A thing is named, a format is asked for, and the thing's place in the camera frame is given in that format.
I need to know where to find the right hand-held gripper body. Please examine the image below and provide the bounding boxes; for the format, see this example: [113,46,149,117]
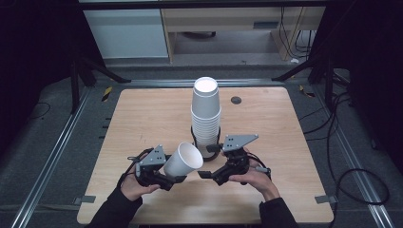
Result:
[222,134,259,177]

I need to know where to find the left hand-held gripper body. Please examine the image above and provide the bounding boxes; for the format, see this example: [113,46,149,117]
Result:
[135,144,167,187]

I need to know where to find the black wire cup holder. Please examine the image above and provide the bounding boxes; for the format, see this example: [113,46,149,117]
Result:
[190,125,222,162]

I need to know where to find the white paper cup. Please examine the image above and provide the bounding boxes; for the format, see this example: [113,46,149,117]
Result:
[163,141,204,179]

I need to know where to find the stack of white cups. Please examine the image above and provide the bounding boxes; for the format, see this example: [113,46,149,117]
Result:
[190,76,222,159]

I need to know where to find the person's right hand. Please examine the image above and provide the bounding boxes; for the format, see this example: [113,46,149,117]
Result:
[228,158,281,202]

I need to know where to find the person's left hand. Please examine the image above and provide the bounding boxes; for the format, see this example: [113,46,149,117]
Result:
[122,172,161,202]

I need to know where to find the grey tape piece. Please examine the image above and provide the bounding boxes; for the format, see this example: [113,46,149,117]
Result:
[314,195,338,204]
[73,195,97,205]

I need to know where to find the yellow black floor tape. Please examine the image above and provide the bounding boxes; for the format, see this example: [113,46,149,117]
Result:
[101,85,113,103]
[298,85,317,99]

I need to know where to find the black metal stand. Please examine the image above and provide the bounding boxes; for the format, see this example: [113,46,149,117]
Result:
[69,47,132,115]
[271,56,350,110]

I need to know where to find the white cabinet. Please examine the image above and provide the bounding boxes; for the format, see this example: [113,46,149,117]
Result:
[84,9,169,60]

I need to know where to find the light wooden desk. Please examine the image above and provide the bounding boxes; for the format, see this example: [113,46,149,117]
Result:
[161,7,326,63]

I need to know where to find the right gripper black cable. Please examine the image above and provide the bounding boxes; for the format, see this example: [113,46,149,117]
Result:
[246,151,273,179]

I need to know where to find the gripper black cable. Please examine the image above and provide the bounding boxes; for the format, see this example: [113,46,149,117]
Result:
[117,147,155,188]
[246,151,273,179]

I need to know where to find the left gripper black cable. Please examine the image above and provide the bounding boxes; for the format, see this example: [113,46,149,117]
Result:
[117,147,155,188]

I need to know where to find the silver metal floor rail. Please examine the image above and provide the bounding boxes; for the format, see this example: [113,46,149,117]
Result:
[10,86,93,228]
[313,88,395,228]
[122,78,286,88]

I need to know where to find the thick black floor cable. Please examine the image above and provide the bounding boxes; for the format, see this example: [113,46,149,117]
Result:
[298,91,391,228]

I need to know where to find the thin black floor cable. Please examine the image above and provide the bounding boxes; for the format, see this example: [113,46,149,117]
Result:
[27,102,51,122]

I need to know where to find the hanging black desk cables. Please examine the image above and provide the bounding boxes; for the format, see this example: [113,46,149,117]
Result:
[278,7,317,60]

